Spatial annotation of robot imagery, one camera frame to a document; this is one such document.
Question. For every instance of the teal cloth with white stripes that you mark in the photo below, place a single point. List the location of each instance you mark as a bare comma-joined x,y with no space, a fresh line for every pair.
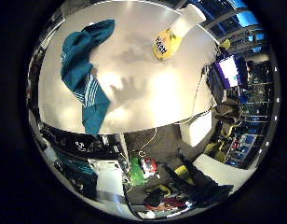
79,67

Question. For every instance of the white foam box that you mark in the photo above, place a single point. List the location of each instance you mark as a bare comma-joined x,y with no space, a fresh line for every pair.
198,128

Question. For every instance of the yellow spray bottle white head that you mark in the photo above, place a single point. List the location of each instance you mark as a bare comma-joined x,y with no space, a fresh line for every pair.
168,42

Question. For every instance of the red and white item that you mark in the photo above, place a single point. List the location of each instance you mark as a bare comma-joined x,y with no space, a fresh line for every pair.
149,165

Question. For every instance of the yellow rounded item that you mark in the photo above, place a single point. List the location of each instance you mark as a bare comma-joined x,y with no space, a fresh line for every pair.
181,170

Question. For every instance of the computer monitor with lit screen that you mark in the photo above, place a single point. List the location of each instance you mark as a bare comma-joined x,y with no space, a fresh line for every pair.
228,72

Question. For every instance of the white cabinet box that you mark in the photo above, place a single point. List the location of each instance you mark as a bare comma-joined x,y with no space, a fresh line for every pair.
107,178

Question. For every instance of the green flat item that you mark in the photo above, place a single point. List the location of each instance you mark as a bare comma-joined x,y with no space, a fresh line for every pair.
137,171

